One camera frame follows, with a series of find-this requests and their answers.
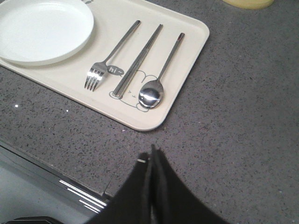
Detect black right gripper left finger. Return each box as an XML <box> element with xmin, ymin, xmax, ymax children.
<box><xmin>90</xmin><ymin>153</ymin><xmax>151</xmax><ymax>224</ymax></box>

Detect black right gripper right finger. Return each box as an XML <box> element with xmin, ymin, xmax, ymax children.
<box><xmin>150</xmin><ymin>145</ymin><xmax>228</xmax><ymax>224</ymax></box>

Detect silver spoon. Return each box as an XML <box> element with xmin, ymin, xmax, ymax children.
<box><xmin>138</xmin><ymin>33</ymin><xmax>185</xmax><ymax>109</ymax></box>

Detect silver chopstick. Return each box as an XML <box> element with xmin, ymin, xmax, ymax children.
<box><xmin>117</xmin><ymin>24</ymin><xmax>164</xmax><ymax>98</ymax></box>
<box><xmin>113</xmin><ymin>23</ymin><xmax>162</xmax><ymax>96</ymax></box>

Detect silver fork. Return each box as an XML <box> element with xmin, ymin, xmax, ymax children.
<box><xmin>84</xmin><ymin>20</ymin><xmax>141</xmax><ymax>91</ymax></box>

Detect white round plate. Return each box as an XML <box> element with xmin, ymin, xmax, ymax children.
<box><xmin>0</xmin><ymin>0</ymin><xmax>94</xmax><ymax>66</ymax></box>

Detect cream rabbit serving tray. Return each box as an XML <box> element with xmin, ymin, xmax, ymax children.
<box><xmin>0</xmin><ymin>0</ymin><xmax>209</xmax><ymax>131</ymax></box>

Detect wooden mug tree stand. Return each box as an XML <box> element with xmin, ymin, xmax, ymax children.
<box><xmin>223</xmin><ymin>0</ymin><xmax>274</xmax><ymax>10</ymax></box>

